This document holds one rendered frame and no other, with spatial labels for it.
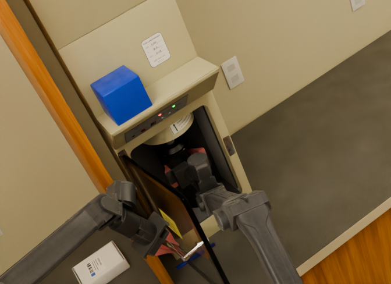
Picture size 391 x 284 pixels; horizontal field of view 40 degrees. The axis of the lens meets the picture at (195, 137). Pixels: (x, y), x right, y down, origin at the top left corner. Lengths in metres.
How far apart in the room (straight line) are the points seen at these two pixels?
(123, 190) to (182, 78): 0.32
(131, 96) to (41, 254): 0.44
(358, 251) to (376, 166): 0.27
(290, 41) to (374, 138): 0.55
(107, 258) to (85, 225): 0.66
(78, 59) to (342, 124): 1.03
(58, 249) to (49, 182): 0.85
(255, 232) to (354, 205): 0.72
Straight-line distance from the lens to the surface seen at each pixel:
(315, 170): 1.82
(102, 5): 1.32
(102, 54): 1.34
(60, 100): 1.25
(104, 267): 1.77
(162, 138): 1.51
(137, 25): 1.36
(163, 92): 1.34
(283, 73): 2.19
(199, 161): 1.46
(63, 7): 1.29
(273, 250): 0.98
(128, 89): 1.27
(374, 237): 1.77
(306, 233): 1.63
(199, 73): 1.36
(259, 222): 1.00
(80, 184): 1.95
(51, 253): 1.08
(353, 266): 1.77
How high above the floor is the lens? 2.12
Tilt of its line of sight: 33 degrees down
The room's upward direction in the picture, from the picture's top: 24 degrees counter-clockwise
